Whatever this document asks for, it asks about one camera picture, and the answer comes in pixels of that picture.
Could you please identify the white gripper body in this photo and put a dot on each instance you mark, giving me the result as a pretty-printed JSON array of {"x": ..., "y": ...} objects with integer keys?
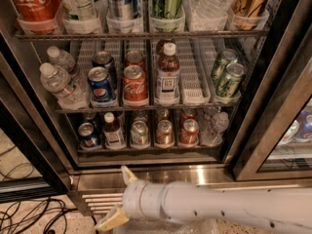
[{"x": 140, "y": 198}]

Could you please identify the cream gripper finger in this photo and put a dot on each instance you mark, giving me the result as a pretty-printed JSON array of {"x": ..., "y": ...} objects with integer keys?
[
  {"x": 128, "y": 175},
  {"x": 114, "y": 218}
]

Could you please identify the brown tea bottle bottom shelf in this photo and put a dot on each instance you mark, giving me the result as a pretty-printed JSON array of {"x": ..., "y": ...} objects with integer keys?
[{"x": 113, "y": 132}]

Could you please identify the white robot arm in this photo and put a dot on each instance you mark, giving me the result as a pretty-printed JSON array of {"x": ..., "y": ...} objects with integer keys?
[{"x": 285, "y": 211}]

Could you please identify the silver green can bottom shelf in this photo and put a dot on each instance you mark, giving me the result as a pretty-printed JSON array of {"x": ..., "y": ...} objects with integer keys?
[{"x": 139, "y": 135}]

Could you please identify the brown can bottom shelf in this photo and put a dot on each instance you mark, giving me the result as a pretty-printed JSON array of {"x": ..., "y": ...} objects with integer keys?
[{"x": 164, "y": 134}]

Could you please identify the blue Pepsi can bottom shelf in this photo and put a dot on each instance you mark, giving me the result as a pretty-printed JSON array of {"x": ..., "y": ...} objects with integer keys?
[{"x": 89, "y": 136}]

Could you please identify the red can bottom shelf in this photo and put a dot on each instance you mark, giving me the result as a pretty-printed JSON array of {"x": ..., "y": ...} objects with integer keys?
[{"x": 188, "y": 134}]

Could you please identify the red can shelf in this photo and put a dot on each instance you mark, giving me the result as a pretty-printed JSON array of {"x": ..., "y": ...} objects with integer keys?
[
  {"x": 135, "y": 57},
  {"x": 188, "y": 134}
]

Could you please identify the clear water bottle bottom shelf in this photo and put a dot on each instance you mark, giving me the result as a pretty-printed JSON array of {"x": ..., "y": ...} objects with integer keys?
[{"x": 213, "y": 132}]

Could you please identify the front Coca-Cola can middle shelf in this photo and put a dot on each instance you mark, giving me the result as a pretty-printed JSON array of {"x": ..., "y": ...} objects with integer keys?
[{"x": 134, "y": 81}]

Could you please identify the left glass fridge door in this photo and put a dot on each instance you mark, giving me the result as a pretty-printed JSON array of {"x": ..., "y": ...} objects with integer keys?
[{"x": 29, "y": 167}]

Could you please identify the glass fridge door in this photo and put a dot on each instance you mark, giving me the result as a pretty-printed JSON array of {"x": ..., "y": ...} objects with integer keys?
[
  {"x": 29, "y": 167},
  {"x": 263, "y": 157}
]

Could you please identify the front water bottle middle shelf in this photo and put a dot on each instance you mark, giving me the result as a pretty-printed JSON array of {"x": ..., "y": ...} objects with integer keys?
[{"x": 61, "y": 85}]

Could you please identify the front Pepsi can middle shelf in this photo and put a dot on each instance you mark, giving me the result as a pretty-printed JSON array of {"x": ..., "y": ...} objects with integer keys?
[{"x": 99, "y": 81}]

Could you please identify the tea bottle middle shelf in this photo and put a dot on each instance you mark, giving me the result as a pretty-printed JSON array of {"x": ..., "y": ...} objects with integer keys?
[{"x": 167, "y": 75}]

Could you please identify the rear red can middle shelf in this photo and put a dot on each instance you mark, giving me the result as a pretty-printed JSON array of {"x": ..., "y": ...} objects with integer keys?
[{"x": 135, "y": 57}]

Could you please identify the rear dark can middle shelf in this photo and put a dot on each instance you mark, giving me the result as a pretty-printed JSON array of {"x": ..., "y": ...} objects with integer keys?
[{"x": 106, "y": 60}]

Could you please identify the empty white shelf tray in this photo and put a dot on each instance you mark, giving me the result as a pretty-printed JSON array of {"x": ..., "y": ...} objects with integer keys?
[{"x": 193, "y": 84}]

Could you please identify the rear water bottle middle shelf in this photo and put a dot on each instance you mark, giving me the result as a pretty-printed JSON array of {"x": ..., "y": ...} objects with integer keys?
[{"x": 65, "y": 60}]

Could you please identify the right glass fridge door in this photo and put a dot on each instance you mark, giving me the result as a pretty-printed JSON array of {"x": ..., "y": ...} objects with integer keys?
[{"x": 263, "y": 157}]

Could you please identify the front green can middle shelf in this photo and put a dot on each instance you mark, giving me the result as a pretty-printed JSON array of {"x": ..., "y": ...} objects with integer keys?
[{"x": 230, "y": 80}]

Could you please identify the rear green can middle shelf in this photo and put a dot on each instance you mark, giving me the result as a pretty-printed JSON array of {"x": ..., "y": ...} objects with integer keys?
[{"x": 223, "y": 58}]

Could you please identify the silver blue can top shelf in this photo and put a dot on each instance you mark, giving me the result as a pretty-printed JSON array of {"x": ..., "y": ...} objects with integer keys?
[{"x": 123, "y": 9}]

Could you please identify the green can top shelf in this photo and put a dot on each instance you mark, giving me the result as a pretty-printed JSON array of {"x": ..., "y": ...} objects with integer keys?
[{"x": 167, "y": 11}]

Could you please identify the green label bottle top shelf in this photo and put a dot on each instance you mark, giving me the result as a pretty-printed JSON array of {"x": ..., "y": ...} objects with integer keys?
[{"x": 79, "y": 9}]

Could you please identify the water bottle top shelf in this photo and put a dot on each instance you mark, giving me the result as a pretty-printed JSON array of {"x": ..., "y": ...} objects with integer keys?
[{"x": 211, "y": 0}]

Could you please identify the large Coca-Cola bottle top shelf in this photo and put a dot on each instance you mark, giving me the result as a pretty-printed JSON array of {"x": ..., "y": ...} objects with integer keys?
[{"x": 38, "y": 16}]

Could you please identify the gold can top shelf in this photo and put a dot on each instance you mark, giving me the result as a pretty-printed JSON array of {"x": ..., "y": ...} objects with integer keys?
[{"x": 248, "y": 13}]

